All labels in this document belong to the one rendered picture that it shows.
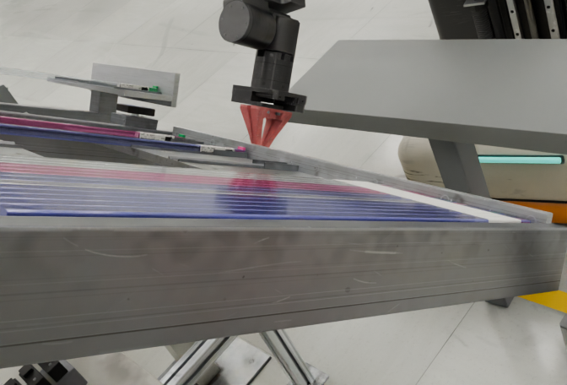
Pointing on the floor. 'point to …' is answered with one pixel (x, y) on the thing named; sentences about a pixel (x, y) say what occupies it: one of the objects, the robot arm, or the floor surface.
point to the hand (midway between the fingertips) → (259, 150)
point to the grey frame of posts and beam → (280, 344)
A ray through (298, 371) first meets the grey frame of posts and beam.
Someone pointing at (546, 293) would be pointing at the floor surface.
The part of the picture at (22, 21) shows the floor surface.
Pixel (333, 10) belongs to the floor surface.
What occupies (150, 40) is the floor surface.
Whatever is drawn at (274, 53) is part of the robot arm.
